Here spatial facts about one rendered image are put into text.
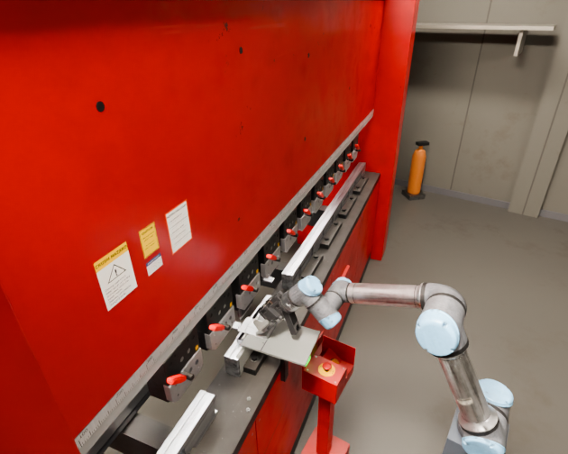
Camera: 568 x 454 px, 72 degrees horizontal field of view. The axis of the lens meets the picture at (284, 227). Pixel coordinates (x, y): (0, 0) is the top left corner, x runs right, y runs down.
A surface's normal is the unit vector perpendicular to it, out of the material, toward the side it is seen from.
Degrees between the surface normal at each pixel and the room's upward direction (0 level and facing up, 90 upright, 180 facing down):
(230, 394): 0
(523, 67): 90
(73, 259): 90
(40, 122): 90
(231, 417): 0
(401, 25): 90
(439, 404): 0
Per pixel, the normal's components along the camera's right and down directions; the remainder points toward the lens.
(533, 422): -0.01, -0.87
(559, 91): -0.55, 0.42
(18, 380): 0.92, 0.18
